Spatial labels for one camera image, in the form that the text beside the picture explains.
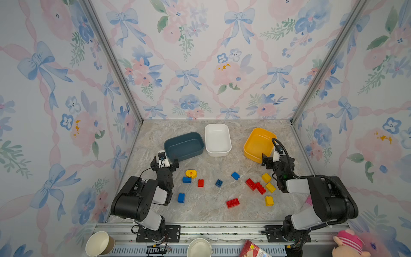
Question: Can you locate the yellow lego brick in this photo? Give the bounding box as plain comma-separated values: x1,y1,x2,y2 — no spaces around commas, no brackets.
262,173,272,184
265,183,276,193
265,196,274,207

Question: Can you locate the blue lego brick centre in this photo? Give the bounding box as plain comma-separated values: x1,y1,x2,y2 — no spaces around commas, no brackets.
231,172,240,180

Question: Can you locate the dark teal plastic bin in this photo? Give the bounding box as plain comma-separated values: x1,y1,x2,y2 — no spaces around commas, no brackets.
163,132,205,162

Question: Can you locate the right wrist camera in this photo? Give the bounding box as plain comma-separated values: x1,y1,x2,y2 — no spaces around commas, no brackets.
272,145,284,162

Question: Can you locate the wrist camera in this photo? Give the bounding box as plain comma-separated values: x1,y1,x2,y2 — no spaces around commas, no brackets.
158,150,167,161
272,145,284,162

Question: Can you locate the white paper bowl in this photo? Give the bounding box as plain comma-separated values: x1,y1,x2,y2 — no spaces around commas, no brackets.
187,238,213,257

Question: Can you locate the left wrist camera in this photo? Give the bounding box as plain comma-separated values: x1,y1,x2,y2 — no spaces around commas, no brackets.
158,150,167,161

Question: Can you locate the dark blue square lego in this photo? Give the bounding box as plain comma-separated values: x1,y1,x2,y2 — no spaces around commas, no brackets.
215,179,223,188

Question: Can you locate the pink transparent box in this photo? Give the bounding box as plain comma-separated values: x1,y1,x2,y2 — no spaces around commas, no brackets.
304,196,313,207

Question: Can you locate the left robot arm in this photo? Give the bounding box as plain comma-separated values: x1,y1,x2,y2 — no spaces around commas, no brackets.
110,158,179,242

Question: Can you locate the aluminium frame rail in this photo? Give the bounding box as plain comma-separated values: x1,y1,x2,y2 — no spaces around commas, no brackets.
92,221,349,246

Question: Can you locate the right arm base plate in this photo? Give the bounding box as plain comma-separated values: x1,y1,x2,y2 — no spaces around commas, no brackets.
261,225,306,244

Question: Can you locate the red lego brick front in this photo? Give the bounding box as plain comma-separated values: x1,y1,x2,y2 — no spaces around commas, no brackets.
226,198,240,209

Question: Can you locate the blue lego brick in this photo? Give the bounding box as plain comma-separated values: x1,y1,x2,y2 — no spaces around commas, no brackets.
231,172,240,180
177,193,185,203
182,177,192,184

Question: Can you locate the pink plush toy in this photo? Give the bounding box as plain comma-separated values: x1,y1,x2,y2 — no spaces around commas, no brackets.
332,229,371,257

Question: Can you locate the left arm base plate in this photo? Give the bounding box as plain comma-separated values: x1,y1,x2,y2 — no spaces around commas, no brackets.
136,225,182,243

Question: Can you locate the yellow plastic bin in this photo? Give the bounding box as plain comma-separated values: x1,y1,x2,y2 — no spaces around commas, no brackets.
244,127,277,164

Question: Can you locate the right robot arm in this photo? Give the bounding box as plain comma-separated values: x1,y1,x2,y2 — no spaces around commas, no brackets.
262,154,359,242

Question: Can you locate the blue lego brick left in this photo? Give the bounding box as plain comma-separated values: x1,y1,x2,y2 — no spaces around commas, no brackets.
182,177,192,184

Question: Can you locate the small red lego brick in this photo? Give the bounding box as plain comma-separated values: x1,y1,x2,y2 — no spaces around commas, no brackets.
198,179,204,188

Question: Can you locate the red snack box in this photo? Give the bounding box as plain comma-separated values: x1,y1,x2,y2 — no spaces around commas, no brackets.
239,240,271,257

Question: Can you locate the white plastic bin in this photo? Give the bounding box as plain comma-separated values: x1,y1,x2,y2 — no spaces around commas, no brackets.
204,124,232,157

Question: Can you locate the brown paper cup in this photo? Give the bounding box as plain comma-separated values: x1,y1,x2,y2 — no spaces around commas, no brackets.
85,231,115,257

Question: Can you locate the blue lego brick front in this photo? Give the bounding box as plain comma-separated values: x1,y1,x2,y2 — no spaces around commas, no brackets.
177,193,185,203

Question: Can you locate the black corrugated cable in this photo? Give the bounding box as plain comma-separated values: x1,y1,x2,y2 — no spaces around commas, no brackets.
271,137,351,226

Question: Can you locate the yellow lego brick front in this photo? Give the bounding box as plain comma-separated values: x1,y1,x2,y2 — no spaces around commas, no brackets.
265,196,274,207

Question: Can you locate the yellow round lego piece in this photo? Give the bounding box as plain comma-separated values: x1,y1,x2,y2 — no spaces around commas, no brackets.
185,170,198,179

